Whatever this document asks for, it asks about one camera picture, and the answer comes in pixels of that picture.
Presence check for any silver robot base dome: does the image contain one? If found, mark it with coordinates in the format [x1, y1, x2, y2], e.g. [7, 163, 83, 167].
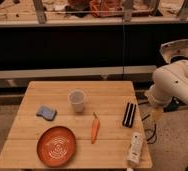
[160, 39, 188, 64]

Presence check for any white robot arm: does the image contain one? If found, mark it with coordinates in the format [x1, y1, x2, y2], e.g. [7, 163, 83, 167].
[145, 60, 188, 122]

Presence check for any wooden table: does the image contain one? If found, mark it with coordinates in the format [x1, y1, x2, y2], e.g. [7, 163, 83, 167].
[0, 81, 144, 169]

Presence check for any orange ribbed plate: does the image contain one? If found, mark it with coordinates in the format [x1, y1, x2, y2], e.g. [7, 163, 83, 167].
[37, 126, 76, 167]

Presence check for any blue sponge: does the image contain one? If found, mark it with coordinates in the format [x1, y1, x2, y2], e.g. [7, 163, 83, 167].
[36, 106, 57, 121]

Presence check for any orange object on shelf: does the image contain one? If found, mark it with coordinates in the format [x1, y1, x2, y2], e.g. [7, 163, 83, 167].
[89, 0, 122, 17]

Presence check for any black cable on floor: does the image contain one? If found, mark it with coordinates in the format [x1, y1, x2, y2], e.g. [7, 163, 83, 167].
[141, 113, 159, 145]

